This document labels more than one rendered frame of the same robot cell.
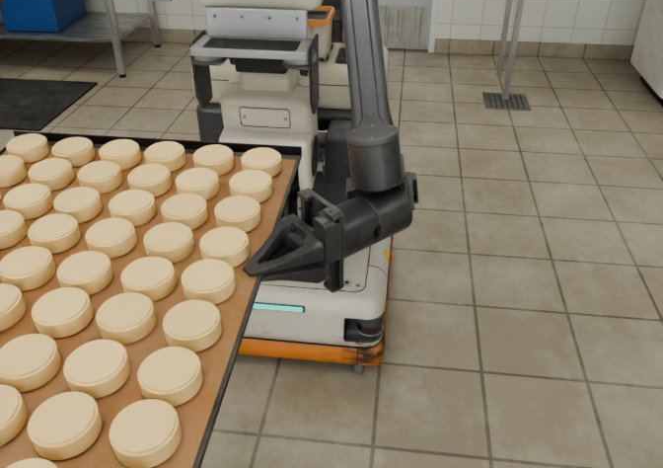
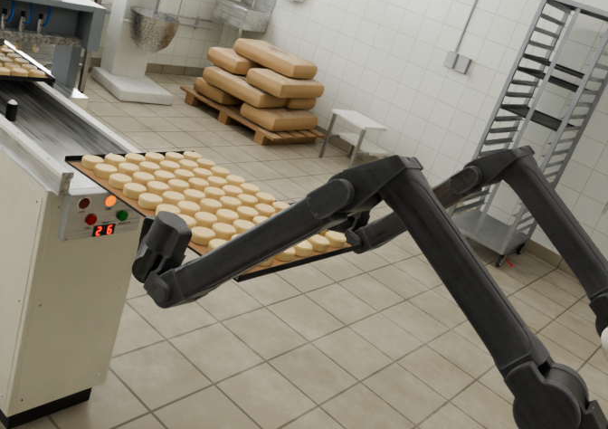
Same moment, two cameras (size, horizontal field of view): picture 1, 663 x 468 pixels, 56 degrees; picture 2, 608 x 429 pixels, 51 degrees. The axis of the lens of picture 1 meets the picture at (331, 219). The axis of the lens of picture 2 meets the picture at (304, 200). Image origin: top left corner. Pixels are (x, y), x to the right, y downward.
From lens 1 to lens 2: 153 cm
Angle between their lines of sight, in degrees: 100
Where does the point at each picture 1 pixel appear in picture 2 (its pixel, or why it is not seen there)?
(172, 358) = (137, 188)
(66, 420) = (141, 175)
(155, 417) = (120, 178)
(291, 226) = not seen: hidden behind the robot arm
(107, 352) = (157, 186)
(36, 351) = (177, 184)
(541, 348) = not seen: outside the picture
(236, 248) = not seen: hidden behind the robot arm
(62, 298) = (196, 194)
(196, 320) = (147, 196)
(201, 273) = (171, 208)
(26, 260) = (230, 200)
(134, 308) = (172, 195)
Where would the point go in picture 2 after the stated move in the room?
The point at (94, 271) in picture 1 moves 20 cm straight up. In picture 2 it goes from (204, 202) to (228, 119)
